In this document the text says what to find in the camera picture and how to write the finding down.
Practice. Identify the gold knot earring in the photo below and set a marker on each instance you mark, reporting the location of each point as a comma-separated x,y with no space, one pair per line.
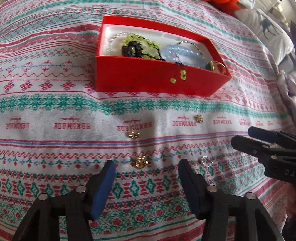
142,161

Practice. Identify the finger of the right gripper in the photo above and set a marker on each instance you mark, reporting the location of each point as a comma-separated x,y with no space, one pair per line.
264,135
254,148

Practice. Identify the red pumpkin plush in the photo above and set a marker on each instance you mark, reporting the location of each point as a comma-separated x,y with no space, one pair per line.
228,7

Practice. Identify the white deer print pillow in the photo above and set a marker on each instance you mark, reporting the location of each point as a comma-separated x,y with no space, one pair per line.
276,40

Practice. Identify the small gold stud earring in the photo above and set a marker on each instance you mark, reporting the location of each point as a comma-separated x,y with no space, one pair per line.
199,118

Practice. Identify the lavender crumpled cloth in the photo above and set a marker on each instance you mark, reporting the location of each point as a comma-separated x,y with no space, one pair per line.
286,87

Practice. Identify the gold bow earring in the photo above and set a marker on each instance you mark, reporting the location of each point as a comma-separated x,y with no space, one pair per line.
134,134

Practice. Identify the person's right hand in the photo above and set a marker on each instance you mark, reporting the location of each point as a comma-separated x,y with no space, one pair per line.
291,196

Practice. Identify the patterned red green bedspread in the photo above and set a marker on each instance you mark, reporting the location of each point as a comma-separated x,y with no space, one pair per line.
57,131

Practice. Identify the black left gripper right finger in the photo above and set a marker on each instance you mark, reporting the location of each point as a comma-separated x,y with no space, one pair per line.
209,203

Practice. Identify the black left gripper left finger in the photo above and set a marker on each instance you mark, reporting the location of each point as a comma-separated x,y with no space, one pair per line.
81,205

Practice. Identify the red jewelry box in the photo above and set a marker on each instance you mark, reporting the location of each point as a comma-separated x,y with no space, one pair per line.
174,60

